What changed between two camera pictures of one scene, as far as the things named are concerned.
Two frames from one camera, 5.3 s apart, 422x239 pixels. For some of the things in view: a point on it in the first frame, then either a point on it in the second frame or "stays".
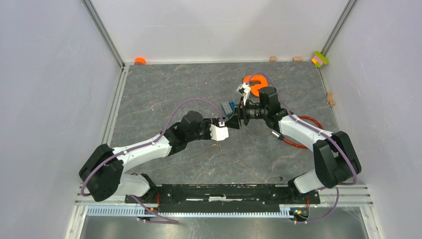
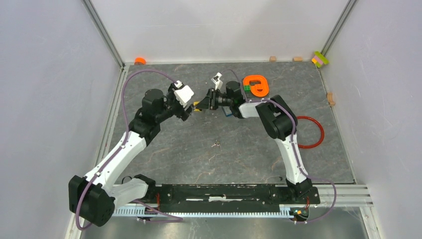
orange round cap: x=140 y=60 stays
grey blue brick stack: x=228 y=107 stays
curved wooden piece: x=330 y=99 stays
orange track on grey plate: x=255 y=87 stays
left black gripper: x=207 y=122 to x=182 y=114
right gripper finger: x=233 y=122 to x=209 y=101
